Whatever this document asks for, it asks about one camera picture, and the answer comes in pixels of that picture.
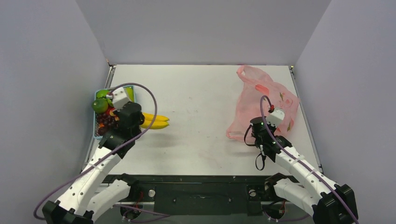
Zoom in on yellow fake fruit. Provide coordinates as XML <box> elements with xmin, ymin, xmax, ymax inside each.
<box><xmin>140</xmin><ymin>112</ymin><xmax>170</xmax><ymax>130</ymax></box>

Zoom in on dark green fake lime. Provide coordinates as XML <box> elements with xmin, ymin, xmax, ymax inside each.
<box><xmin>91</xmin><ymin>98</ymin><xmax>108</xmax><ymax>114</ymax></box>

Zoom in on pink plastic bag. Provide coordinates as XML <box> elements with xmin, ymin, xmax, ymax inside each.
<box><xmin>226</xmin><ymin>65</ymin><xmax>300</xmax><ymax>142</ymax></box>

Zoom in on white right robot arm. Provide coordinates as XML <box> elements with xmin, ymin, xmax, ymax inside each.
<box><xmin>249</xmin><ymin>117</ymin><xmax>358</xmax><ymax>224</ymax></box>

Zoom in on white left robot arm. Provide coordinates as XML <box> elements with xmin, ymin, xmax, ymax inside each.
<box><xmin>42</xmin><ymin>102</ymin><xmax>144</xmax><ymax>224</ymax></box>

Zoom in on purple fake grapes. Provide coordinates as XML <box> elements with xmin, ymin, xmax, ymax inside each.
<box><xmin>96</xmin><ymin>113</ymin><xmax>117</xmax><ymax>136</ymax></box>

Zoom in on green fake pear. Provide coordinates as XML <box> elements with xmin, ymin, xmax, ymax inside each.
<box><xmin>124</xmin><ymin>86</ymin><xmax>135</xmax><ymax>102</ymax></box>

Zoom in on blue plastic basket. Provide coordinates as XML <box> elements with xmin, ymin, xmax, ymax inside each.
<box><xmin>91</xmin><ymin>89</ymin><xmax>119</xmax><ymax>139</ymax></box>

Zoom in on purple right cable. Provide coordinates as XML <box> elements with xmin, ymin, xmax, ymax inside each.
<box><xmin>260</xmin><ymin>95</ymin><xmax>360</xmax><ymax>224</ymax></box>

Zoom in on purple cable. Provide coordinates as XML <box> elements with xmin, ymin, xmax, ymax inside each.
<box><xmin>33</xmin><ymin>82</ymin><xmax>171</xmax><ymax>224</ymax></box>
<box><xmin>260</xmin><ymin>95</ymin><xmax>360</xmax><ymax>224</ymax></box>

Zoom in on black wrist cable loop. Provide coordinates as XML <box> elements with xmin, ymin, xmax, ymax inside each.
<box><xmin>243</xmin><ymin>123</ymin><xmax>267</xmax><ymax>171</ymax></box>

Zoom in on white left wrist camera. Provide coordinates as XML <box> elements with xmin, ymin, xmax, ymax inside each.
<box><xmin>112</xmin><ymin>88</ymin><xmax>131</xmax><ymax>111</ymax></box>

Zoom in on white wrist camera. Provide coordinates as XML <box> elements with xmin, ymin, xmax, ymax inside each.
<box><xmin>266</xmin><ymin>108</ymin><xmax>285</xmax><ymax>128</ymax></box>
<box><xmin>112</xmin><ymin>88</ymin><xmax>131</xmax><ymax>111</ymax></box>

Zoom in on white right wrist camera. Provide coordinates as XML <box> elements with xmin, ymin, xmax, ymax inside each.
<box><xmin>266</xmin><ymin>108</ymin><xmax>285</xmax><ymax>128</ymax></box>

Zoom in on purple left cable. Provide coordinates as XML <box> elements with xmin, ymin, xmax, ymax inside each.
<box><xmin>33</xmin><ymin>82</ymin><xmax>171</xmax><ymax>224</ymax></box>

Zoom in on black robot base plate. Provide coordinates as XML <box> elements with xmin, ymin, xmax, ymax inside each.
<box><xmin>102</xmin><ymin>174</ymin><xmax>281</xmax><ymax>216</ymax></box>

